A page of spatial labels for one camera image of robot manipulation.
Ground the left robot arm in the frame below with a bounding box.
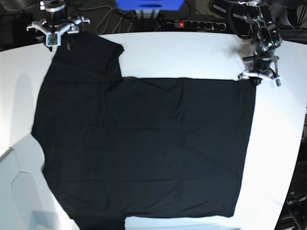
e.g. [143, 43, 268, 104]
[227, 0, 282, 88]

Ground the black T-shirt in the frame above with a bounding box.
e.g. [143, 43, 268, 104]
[31, 33, 256, 230]

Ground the black power strip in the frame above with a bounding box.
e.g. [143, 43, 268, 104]
[166, 20, 227, 33]

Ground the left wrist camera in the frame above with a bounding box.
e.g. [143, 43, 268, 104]
[270, 76, 282, 88]

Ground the blue plastic box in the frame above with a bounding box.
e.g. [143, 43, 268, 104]
[115, 0, 184, 11]

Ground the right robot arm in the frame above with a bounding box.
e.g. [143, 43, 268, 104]
[26, 0, 91, 51]

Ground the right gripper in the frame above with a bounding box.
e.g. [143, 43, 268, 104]
[26, 16, 91, 51]

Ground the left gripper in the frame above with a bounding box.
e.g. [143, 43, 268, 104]
[238, 56, 280, 87]

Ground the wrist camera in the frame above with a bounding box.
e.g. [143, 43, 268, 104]
[46, 33, 61, 47]
[270, 76, 282, 88]

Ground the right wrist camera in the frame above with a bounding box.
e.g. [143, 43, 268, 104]
[46, 33, 61, 47]

